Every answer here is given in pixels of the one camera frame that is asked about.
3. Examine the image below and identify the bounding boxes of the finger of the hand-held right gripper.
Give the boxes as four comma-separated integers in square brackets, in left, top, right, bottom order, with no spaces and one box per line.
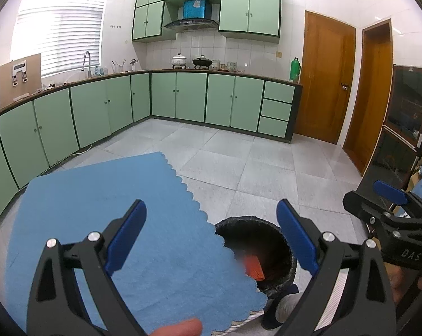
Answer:
[342,190,398,239]
[374,180,422,218]

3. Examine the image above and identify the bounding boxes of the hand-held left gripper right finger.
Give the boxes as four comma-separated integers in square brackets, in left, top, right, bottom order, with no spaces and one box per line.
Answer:
[276,199,397,336]

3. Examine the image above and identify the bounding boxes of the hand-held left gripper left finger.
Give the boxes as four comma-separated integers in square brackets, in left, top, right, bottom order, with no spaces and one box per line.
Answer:
[26,199,148,336]

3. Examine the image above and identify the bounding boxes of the black waste bin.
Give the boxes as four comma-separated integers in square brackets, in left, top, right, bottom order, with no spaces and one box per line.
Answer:
[214,216,298,300]

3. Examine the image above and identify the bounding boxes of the orange foam fruit net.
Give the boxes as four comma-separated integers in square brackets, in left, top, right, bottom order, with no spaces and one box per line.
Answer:
[244,255,265,281]

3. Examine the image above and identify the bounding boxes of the person's right hand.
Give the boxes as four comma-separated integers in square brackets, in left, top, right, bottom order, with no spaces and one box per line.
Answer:
[389,266,422,303]

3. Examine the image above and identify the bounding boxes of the person's left hand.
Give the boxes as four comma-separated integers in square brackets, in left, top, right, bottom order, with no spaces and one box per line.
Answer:
[150,318,204,336]

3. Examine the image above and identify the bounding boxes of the blue scalloped table mat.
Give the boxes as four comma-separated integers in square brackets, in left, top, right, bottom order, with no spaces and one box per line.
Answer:
[4,151,269,335]

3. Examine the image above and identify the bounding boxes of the striped tablecloth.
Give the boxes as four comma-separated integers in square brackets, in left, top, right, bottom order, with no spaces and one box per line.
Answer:
[211,308,267,336]

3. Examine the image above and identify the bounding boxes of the wooden door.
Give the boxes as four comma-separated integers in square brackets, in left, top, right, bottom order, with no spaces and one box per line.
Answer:
[293,10,356,145]

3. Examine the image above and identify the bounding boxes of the green lower kitchen cabinets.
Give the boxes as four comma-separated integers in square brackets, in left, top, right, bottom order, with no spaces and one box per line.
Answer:
[0,70,302,225]

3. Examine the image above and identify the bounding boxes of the green bottle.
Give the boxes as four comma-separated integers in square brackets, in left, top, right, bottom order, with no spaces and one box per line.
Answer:
[290,57,301,83]

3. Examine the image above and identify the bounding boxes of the group of small jars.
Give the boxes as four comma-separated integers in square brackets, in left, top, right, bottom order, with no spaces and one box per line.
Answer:
[213,59,244,72]

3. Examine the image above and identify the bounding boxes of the black wok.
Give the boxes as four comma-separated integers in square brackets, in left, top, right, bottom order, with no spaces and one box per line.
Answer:
[192,55,213,70]

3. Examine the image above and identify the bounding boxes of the cardboard box with purifier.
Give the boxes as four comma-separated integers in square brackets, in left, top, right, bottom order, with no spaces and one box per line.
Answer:
[0,53,42,103]

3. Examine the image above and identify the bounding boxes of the white window blind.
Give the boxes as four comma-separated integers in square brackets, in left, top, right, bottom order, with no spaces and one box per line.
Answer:
[11,0,111,78]

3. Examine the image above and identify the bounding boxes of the range hood with blue film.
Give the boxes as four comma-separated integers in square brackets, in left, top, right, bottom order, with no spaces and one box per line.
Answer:
[163,0,219,32]

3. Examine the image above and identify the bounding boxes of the white floor cable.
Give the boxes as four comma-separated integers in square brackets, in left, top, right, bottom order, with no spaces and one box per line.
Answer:
[55,143,92,165]

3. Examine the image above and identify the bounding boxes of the green upper wall cabinets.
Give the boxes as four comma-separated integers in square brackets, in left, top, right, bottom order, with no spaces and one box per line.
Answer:
[131,0,281,44]

